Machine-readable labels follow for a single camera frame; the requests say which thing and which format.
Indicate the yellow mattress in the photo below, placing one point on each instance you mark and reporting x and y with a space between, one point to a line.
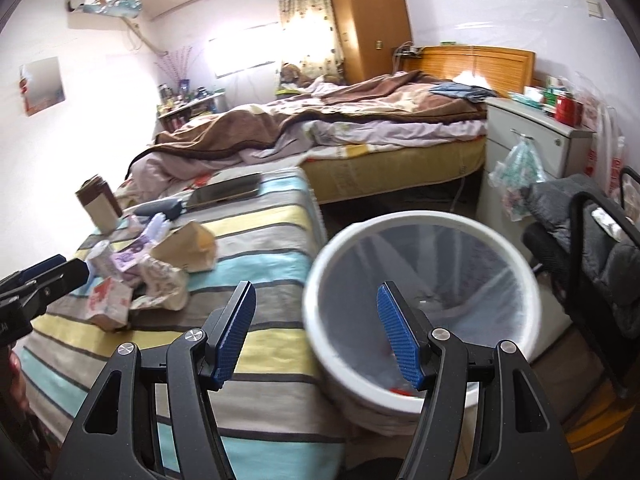
390 170

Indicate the teal tissue pack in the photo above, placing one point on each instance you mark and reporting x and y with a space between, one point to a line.
525 96

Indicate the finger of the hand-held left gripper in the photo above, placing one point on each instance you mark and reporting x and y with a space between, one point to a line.
45 266
62 280

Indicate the cluttered dressing table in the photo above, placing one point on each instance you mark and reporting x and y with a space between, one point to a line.
192 105

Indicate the grey cloth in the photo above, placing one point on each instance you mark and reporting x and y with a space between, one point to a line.
555 205

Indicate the white bedside cabinet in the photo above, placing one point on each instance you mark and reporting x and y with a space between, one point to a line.
545 150

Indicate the brown teddy bear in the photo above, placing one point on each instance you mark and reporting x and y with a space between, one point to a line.
292 75

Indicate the red tin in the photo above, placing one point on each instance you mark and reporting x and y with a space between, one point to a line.
569 109

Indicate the wall switch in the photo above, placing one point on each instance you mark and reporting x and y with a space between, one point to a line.
595 7

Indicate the white round waste bin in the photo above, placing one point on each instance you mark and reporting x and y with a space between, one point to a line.
320 310

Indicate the green box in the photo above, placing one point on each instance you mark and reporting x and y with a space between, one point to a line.
555 97

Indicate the brown blanket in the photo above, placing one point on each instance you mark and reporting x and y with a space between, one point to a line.
240 132

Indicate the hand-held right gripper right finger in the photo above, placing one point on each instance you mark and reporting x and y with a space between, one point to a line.
400 342

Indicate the wooden wardrobe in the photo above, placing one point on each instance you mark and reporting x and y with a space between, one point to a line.
367 20

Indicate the wall poster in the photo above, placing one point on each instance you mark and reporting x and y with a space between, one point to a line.
42 85

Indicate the power strip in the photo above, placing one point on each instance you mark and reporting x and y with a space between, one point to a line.
407 51

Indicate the blue cloth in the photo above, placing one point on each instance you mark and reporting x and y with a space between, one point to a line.
462 91

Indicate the black metal chair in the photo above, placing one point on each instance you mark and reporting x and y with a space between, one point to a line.
580 260

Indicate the lilac duvet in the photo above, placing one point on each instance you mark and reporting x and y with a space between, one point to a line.
350 132

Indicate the wooden bed headboard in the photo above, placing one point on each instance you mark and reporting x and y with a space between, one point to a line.
500 62

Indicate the small white packet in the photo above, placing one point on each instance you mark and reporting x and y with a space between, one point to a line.
99 257

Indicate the purple printed wrapper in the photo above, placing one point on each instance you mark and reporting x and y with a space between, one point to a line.
129 257

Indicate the patterned paper wrapper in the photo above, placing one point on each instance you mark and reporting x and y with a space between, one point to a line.
162 285

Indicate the black smartphone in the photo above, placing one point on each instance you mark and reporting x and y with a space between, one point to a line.
225 191

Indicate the air conditioner pipe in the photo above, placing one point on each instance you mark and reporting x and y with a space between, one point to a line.
142 37

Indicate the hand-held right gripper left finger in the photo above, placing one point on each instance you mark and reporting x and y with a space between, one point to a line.
234 342

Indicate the brown paper bag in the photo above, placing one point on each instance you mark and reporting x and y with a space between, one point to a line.
187 247

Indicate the striped tablecloth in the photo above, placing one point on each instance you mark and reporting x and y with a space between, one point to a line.
270 260

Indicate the white foam fruit net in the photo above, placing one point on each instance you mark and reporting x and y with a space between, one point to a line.
156 227

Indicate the hanging clear plastic bag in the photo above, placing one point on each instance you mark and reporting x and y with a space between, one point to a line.
517 175

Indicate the black glasses case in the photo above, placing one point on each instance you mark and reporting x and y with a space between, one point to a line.
162 207

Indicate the patterned curtain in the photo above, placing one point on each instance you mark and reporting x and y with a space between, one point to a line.
307 25

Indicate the white and red plastic bags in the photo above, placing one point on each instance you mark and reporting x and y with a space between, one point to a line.
605 140

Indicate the red and white snack packet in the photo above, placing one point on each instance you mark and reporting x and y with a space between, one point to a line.
107 302

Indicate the beige and brown mug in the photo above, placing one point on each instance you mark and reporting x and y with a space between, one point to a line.
100 207

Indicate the decorative purple branches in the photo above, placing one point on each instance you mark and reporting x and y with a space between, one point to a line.
177 65

